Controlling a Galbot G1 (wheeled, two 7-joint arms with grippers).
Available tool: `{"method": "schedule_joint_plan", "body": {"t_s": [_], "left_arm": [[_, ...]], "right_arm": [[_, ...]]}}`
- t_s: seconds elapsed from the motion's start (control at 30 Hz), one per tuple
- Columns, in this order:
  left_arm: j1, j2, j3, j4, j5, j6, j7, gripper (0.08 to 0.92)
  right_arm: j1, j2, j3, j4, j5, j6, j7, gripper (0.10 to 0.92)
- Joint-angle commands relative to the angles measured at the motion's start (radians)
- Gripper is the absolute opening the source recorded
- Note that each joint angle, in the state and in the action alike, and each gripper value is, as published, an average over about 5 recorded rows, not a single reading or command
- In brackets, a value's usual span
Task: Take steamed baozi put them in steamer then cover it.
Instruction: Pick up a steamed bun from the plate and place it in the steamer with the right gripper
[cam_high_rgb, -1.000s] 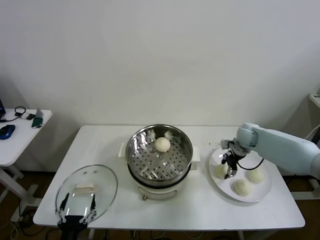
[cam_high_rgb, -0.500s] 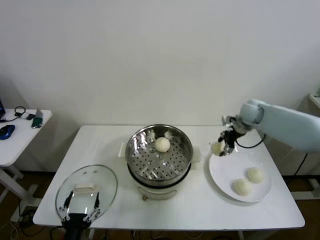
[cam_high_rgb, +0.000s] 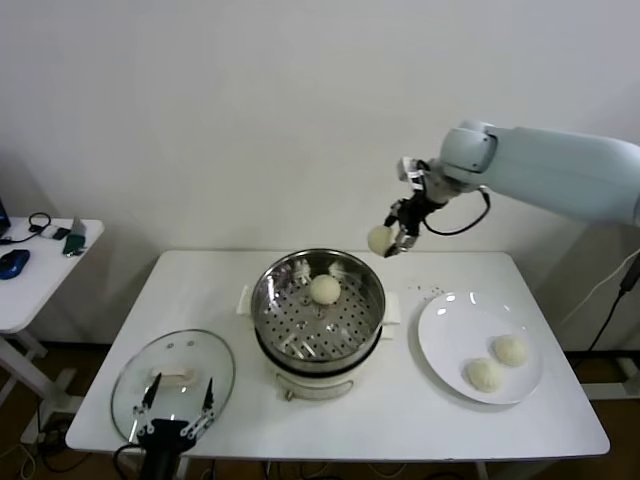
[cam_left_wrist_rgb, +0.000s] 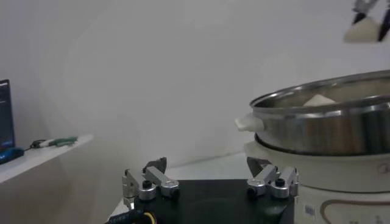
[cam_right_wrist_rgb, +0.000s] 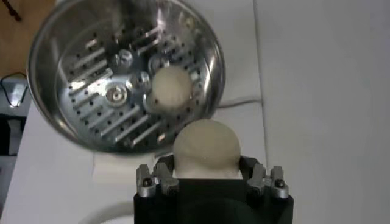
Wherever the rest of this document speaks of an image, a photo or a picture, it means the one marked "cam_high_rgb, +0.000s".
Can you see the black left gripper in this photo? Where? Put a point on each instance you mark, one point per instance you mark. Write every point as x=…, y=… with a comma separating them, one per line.
x=162, y=440

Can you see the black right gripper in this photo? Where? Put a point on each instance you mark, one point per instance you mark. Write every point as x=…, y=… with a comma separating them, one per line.
x=415, y=210

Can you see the white steamed baozi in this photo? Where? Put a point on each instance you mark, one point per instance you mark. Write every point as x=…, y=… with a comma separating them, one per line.
x=511, y=350
x=484, y=375
x=325, y=290
x=380, y=240

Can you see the round glass pot lid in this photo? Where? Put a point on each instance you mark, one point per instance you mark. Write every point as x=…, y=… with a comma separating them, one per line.
x=175, y=350

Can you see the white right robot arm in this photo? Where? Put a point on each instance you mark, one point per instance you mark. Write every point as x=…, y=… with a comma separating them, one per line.
x=550, y=165

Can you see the stainless steel steamer basket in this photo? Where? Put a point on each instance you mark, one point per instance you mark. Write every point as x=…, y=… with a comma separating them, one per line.
x=345, y=325

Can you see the dark crumb specks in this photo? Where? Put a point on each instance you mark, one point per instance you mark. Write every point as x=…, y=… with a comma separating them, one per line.
x=425, y=289

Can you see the white work table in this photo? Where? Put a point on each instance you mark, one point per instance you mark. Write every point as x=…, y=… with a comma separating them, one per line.
x=250, y=440

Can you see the large white plate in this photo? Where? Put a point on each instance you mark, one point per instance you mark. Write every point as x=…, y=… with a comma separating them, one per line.
x=450, y=325

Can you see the white electric cooking pot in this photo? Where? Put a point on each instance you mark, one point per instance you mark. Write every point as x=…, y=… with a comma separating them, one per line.
x=320, y=386

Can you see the small white side table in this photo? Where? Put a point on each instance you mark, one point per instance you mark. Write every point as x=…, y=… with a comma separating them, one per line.
x=40, y=295

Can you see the green circuit board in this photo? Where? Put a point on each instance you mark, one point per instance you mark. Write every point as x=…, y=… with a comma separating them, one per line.
x=76, y=240

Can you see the small black phone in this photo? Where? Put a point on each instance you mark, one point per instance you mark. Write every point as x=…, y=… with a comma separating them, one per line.
x=61, y=234

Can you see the small white device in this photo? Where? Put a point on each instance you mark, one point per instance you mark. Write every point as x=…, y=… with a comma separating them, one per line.
x=49, y=232

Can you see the blue computer mouse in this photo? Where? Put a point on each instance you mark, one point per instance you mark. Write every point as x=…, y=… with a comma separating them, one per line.
x=14, y=264

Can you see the dark laptop computer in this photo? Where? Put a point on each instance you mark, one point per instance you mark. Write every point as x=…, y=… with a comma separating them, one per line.
x=4, y=217

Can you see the white furniture base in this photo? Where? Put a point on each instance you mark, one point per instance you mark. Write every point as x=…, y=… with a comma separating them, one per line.
x=610, y=390

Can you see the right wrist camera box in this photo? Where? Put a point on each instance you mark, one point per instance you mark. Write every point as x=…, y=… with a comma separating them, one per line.
x=410, y=172

